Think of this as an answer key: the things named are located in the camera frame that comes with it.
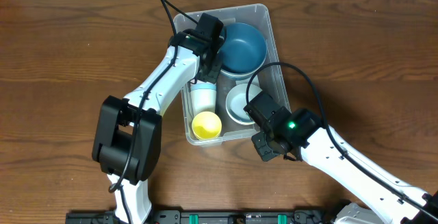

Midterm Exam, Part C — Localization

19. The right black cable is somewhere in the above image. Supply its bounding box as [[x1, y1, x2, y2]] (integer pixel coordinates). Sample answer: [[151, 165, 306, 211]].
[[245, 62, 438, 223]]

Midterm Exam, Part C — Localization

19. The yellow cup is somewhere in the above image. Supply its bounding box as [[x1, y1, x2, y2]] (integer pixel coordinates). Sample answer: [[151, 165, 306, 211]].
[[192, 111, 222, 140]]

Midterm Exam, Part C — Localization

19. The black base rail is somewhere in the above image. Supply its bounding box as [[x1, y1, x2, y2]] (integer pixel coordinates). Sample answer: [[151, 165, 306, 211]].
[[65, 210, 324, 224]]

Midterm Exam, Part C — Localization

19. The white paper label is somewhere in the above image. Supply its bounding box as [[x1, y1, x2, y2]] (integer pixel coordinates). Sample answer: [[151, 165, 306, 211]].
[[243, 76, 259, 86]]

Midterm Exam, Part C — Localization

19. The cream white cup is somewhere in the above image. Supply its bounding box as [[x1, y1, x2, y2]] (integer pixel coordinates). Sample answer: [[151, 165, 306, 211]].
[[190, 89, 216, 116]]

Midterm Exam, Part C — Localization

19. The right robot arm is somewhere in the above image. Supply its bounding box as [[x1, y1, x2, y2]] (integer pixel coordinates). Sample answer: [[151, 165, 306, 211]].
[[244, 92, 437, 223]]

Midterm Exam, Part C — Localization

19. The grey small bowl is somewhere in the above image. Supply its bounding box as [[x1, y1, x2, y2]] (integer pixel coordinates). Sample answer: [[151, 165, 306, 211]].
[[225, 84, 255, 125]]

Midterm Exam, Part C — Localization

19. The clear plastic storage container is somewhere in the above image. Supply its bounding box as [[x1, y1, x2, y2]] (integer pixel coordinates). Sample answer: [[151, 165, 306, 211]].
[[181, 3, 290, 147]]

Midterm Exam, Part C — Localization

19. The light blue cup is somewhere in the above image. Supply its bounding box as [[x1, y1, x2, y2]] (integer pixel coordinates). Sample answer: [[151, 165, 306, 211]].
[[190, 82, 216, 91]]

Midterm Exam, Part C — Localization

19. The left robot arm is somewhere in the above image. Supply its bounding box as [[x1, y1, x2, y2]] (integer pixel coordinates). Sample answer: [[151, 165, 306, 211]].
[[92, 13, 227, 223]]

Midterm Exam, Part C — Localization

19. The dark blue bowl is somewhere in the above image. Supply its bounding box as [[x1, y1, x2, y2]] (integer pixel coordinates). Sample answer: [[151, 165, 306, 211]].
[[218, 23, 268, 73], [220, 69, 256, 81]]

